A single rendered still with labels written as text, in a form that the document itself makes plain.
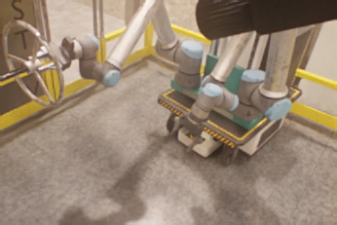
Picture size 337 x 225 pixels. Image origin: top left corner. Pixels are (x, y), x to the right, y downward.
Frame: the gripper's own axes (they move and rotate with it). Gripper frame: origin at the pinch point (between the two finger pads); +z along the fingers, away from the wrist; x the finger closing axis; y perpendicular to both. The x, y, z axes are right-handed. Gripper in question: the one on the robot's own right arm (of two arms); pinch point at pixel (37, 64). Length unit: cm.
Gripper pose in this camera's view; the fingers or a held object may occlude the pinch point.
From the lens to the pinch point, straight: 154.9
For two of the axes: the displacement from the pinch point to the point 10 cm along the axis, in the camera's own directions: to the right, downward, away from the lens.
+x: -7.0, -7.1, 1.2
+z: -5.8, 4.5, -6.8
